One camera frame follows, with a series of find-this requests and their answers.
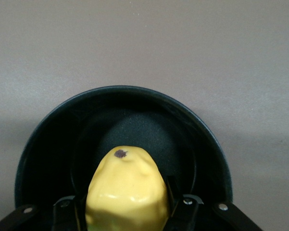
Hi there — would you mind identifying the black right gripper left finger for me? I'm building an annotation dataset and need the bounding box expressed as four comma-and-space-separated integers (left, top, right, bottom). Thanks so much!
0, 194, 87, 231

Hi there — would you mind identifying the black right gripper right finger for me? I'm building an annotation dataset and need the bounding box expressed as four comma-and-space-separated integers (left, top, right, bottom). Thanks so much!
163, 176, 263, 231

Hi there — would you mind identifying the yellow potato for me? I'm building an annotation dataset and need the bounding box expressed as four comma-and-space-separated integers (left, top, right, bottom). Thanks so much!
85, 145, 170, 231

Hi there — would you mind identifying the dark green bowl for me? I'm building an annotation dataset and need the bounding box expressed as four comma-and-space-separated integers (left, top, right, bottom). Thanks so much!
14, 85, 234, 210

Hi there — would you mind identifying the brown table mat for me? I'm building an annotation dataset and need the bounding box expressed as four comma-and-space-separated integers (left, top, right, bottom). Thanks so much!
0, 0, 289, 231

